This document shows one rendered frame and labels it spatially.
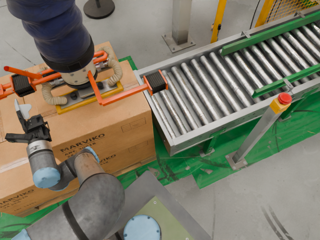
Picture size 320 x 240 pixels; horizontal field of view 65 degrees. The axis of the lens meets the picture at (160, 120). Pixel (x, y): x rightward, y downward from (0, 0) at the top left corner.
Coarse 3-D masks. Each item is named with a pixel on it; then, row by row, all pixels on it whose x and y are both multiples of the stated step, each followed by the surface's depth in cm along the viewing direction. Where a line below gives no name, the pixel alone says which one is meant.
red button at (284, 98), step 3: (282, 93) 133; (285, 93) 133; (279, 96) 133; (282, 96) 132; (285, 96) 132; (288, 96) 132; (279, 99) 132; (282, 99) 131; (285, 99) 131; (288, 99) 131; (291, 99) 132; (282, 102) 131; (285, 102) 131; (288, 102) 131
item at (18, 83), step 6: (12, 78) 114; (18, 78) 114; (24, 78) 114; (30, 78) 114; (12, 84) 111; (18, 84) 112; (24, 84) 112; (30, 84) 111; (18, 90) 110; (24, 90) 112; (30, 90) 114; (36, 90) 116; (18, 96) 114
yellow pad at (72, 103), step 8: (104, 80) 127; (104, 88) 125; (112, 88) 125; (120, 88) 126; (64, 96) 124; (72, 96) 120; (88, 96) 123; (104, 96) 125; (56, 104) 122; (64, 104) 121; (72, 104) 121; (80, 104) 122; (64, 112) 121
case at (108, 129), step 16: (128, 64) 156; (96, 80) 151; (128, 80) 150; (144, 96) 145; (48, 112) 141; (80, 112) 141; (96, 112) 141; (112, 112) 140; (128, 112) 140; (144, 112) 140; (48, 128) 137; (64, 128) 136; (80, 128) 136; (96, 128) 136; (112, 128) 141; (128, 128) 149; (144, 128) 157; (64, 144) 134; (80, 144) 142; (96, 144) 149; (112, 144) 158; (128, 144) 168
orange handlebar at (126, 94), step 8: (96, 56) 122; (104, 56) 120; (40, 72) 116; (48, 72) 117; (88, 72) 115; (40, 80) 114; (48, 80) 116; (0, 88) 112; (96, 88) 111; (136, 88) 111; (144, 88) 111; (0, 96) 111; (96, 96) 109; (112, 96) 109; (120, 96) 109; (128, 96) 111; (104, 104) 108
